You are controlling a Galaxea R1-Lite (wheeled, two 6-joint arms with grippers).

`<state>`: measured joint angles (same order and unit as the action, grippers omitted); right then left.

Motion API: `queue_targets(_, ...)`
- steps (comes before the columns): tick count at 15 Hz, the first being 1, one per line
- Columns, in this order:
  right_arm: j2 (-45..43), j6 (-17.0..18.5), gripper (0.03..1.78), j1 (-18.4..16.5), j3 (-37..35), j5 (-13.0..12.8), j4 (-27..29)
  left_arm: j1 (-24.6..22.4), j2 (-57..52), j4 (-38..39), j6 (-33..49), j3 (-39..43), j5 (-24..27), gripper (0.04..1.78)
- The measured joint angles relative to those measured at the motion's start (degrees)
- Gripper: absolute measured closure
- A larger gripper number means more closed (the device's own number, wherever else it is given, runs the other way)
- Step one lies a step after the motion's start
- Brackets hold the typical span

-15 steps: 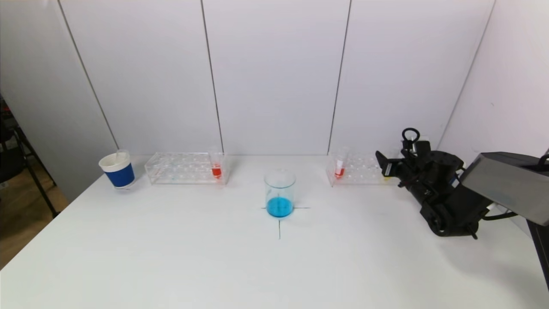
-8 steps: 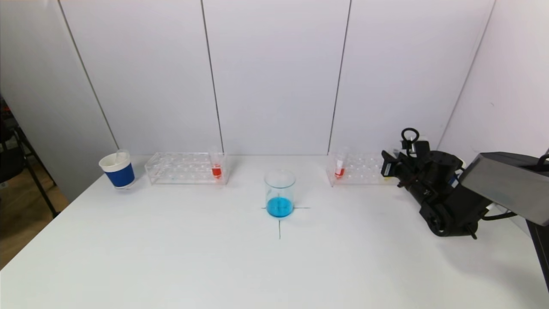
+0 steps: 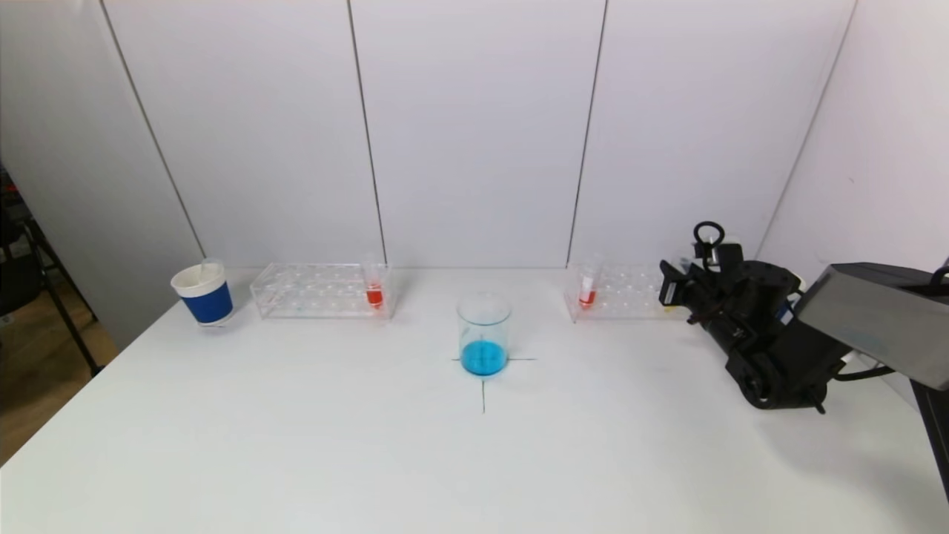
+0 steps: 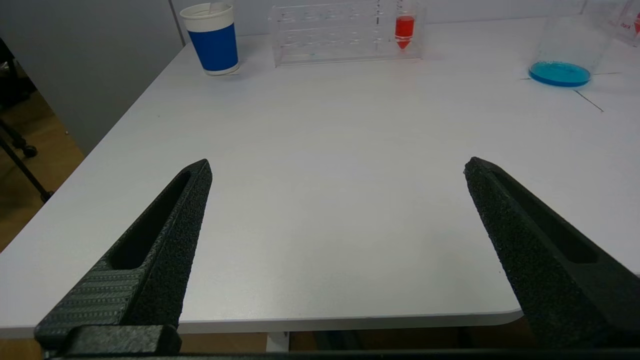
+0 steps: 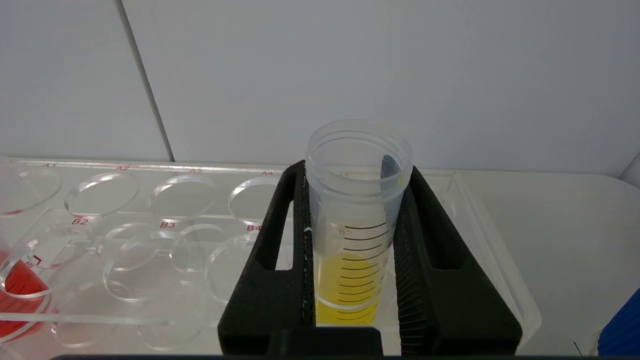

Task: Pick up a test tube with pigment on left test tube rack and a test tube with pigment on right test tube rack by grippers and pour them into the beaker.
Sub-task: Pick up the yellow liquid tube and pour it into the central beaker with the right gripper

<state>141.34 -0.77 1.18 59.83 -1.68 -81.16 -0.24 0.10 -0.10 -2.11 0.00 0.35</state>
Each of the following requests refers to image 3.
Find clear acrylic test tube rack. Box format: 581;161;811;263
251;262;395;322
563;262;672;324

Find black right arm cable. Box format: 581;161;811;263
834;362;899;383

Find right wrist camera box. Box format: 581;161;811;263
697;236;744;268

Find clear glass beaker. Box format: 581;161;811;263
456;292;512;377

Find blue white paper cup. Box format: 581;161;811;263
171;264;237;329
771;268;807;327

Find black right camera cable loop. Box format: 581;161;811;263
692;220;727;253

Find red pigment test tube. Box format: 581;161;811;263
360;254;386;311

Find red pigment tube white label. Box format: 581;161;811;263
577;252;603;311

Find black chair frame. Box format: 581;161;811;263
0;159;103;379

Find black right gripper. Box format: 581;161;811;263
658;259;724;325

